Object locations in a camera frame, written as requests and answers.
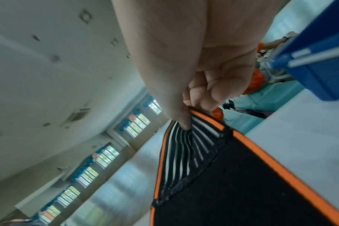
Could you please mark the person's right hand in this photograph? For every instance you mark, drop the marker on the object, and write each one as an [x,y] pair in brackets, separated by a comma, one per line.
[191,44]

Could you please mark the square ceiling light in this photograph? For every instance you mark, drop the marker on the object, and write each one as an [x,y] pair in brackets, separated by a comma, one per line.
[85,15]

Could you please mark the ceiling air vent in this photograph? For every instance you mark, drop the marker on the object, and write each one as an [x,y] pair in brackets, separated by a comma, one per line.
[76,117]

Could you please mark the blue plastic crate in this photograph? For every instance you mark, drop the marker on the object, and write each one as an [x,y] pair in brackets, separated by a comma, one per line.
[323,64]

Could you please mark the black orange-trimmed striped garment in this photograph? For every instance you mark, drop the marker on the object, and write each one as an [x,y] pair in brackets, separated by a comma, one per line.
[242,183]

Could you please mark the row of windows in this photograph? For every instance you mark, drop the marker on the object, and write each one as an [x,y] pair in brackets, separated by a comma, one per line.
[136,125]

